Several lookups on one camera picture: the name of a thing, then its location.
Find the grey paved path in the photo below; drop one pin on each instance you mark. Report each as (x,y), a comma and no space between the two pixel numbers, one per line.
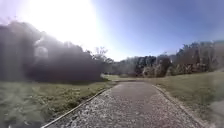
(133,103)

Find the dark wood of trees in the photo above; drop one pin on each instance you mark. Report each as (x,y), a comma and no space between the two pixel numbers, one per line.
(60,63)

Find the pale kerb strip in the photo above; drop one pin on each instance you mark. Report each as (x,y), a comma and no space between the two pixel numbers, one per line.
(76,108)

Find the row of trees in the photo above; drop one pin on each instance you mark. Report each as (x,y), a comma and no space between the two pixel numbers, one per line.
(186,60)

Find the grass beside kerb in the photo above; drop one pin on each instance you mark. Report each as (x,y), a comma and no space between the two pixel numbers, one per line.
(40,96)

